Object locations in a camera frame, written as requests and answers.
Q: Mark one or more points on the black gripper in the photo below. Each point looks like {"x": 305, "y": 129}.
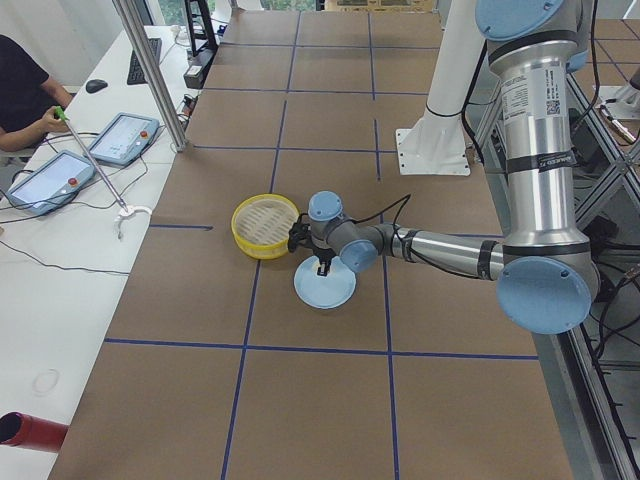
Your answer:
{"x": 321, "y": 254}

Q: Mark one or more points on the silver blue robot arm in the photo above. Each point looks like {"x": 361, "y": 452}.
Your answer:
{"x": 546, "y": 281}

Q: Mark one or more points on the yellow round steamer basket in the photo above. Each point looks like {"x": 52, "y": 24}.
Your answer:
{"x": 260, "y": 225}

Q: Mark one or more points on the person's hand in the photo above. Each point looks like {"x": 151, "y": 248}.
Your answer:
{"x": 52, "y": 123}

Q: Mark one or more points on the light blue plate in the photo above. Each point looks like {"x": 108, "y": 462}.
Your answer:
{"x": 324, "y": 292}

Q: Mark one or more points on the black box on table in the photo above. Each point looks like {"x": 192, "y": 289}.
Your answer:
{"x": 198, "y": 69}

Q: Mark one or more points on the far blue teach pendant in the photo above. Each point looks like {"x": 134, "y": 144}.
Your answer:
{"x": 124, "y": 139}

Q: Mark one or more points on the blue teach pendant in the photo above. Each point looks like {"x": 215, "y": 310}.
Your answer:
{"x": 53, "y": 184}
{"x": 124, "y": 139}

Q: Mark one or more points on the near blue teach pendant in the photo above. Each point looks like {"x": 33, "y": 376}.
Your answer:
{"x": 53, "y": 184}

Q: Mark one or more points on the black computer mouse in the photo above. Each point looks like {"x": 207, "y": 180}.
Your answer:
{"x": 95, "y": 85}

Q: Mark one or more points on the metal reacher grabber stick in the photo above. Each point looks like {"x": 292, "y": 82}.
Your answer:
{"x": 126, "y": 211}

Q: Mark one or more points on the person in black shirt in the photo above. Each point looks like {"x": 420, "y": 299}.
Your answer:
{"x": 27, "y": 92}

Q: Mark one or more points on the red cylinder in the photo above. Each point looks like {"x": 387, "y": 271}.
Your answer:
{"x": 28, "y": 432}

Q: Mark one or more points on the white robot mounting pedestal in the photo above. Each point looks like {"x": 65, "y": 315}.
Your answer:
{"x": 436, "y": 145}

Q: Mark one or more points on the aluminium side rail frame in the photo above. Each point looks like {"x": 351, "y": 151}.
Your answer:
{"x": 599, "y": 360}

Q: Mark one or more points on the aluminium frame post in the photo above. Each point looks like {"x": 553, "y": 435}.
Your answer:
{"x": 136, "y": 33}

